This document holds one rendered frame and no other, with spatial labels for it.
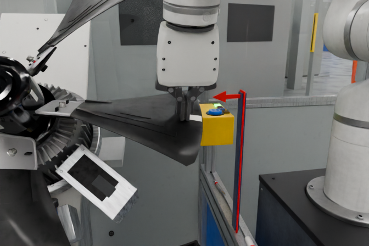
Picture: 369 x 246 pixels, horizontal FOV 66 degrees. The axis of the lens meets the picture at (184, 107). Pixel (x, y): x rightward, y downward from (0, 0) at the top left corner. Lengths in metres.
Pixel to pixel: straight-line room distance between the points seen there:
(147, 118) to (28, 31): 0.58
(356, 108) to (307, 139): 0.98
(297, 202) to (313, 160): 0.97
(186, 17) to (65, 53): 0.56
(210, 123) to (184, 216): 0.82
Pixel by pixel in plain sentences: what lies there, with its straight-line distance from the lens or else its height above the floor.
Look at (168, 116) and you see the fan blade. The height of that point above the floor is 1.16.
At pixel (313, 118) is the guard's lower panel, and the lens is 1.56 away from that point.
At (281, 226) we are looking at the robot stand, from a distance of 0.73.
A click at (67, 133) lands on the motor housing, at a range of 0.65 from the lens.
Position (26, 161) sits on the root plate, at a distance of 0.57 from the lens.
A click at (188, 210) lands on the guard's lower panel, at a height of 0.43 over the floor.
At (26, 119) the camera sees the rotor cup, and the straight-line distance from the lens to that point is 0.55.
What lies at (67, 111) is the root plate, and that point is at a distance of 0.54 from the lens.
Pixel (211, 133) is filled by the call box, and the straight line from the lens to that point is 0.83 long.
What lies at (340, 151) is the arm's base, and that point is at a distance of 0.66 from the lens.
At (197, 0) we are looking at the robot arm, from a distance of 0.40.
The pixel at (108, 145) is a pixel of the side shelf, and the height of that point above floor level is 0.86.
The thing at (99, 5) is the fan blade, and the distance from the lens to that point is 0.65.
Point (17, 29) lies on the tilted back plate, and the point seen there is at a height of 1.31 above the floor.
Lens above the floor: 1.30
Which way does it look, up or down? 15 degrees down
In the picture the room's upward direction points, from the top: straight up
